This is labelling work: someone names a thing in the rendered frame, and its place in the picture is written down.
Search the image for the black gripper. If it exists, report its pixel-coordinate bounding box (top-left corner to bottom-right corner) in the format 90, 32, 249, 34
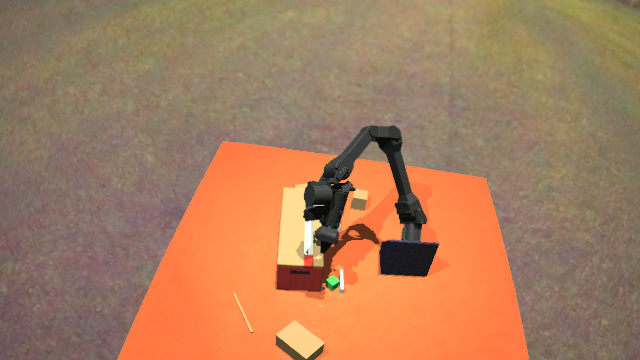
316, 204, 345, 254

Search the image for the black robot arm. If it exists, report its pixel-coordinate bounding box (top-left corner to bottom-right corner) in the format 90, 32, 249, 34
303, 125, 428, 242

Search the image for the small green block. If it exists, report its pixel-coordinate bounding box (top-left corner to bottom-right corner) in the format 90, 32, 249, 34
326, 275, 340, 291

